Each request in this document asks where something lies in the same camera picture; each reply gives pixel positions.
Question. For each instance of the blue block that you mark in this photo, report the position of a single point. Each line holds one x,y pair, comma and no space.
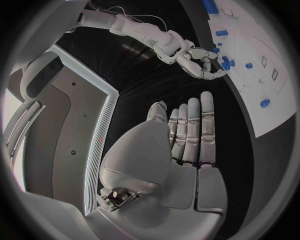
216,50
265,103

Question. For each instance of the short blue cylinder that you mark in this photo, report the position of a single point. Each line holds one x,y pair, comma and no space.
221,33

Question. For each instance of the blue plug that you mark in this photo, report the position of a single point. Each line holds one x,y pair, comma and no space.
248,65

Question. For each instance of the long blue cylinder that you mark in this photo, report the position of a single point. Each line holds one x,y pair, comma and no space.
210,6

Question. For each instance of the blue gear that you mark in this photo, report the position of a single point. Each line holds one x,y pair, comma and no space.
226,63

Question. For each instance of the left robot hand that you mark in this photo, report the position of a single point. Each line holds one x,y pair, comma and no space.
150,168

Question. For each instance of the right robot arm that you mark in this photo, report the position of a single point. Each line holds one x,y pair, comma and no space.
138,30

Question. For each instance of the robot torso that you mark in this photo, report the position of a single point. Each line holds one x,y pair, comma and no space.
65,121

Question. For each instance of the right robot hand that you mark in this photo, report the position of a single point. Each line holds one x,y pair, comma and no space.
191,62

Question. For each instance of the white task board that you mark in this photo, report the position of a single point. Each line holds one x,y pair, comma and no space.
257,75

